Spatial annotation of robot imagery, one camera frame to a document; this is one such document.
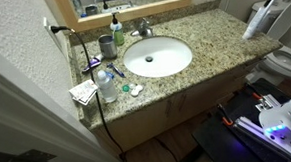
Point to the white blue CeraVe tube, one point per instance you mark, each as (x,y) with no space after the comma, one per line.
(254,25)

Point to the purple toothpaste tube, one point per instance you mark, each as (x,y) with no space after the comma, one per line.
(92,63)

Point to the white toilet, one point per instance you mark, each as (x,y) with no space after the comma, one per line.
(284,63)

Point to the granite backsplash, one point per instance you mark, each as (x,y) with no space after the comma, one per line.
(182,12)

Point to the white oval sink basin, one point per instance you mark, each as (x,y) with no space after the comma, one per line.
(164,60)

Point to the chrome faucet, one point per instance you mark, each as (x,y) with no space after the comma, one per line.
(144,29)

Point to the black robot cart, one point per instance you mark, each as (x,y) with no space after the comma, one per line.
(215,144)

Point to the green soap dispenser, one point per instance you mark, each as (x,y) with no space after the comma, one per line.
(118,35)

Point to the white contact lens case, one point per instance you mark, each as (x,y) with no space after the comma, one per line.
(136,90)

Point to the grey metal cup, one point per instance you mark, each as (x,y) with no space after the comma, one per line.
(107,48)

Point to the green lens case cap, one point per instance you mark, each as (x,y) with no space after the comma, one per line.
(126,88)

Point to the beige vanity cabinet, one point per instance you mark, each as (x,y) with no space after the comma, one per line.
(147,121)

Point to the clear plastic water bottle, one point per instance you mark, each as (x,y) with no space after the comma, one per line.
(107,89)

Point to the white paper packet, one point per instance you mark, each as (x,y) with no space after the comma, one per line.
(83,92)

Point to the white wall outlet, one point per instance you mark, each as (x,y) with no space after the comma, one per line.
(54,39)

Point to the white door frame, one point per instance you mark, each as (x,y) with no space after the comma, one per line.
(38,130)

